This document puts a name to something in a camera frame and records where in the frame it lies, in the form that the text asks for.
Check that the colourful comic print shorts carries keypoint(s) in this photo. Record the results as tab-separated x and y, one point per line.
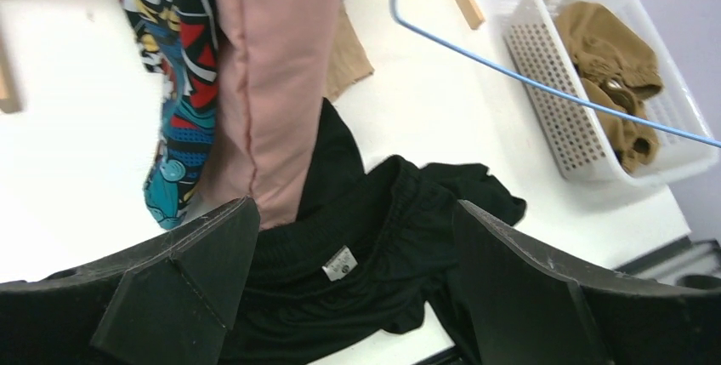
179	40

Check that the white plastic basket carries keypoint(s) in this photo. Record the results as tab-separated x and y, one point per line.
568	118

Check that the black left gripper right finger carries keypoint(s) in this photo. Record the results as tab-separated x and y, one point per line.
532	303

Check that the beige shorts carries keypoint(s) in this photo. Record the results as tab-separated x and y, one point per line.
348	63

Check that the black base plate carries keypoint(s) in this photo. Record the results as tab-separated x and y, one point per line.
677	263

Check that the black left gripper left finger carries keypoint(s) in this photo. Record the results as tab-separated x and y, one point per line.
168	300

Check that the tan brown shorts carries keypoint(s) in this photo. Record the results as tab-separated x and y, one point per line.
618	70

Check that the black shorts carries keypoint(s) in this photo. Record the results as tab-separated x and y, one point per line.
367	252

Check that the pink shorts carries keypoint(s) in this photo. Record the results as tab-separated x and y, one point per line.
273	62

